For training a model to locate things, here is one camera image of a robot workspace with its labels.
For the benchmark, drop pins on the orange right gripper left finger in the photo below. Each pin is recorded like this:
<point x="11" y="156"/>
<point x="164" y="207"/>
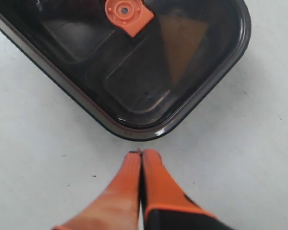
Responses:
<point x="117" y="207"/>

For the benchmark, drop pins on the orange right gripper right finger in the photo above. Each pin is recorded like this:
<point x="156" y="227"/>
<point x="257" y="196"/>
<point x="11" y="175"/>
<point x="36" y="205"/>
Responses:
<point x="166" y="206"/>

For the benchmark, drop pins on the dark transparent box lid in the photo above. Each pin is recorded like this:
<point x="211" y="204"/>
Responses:
<point x="138" y="67"/>

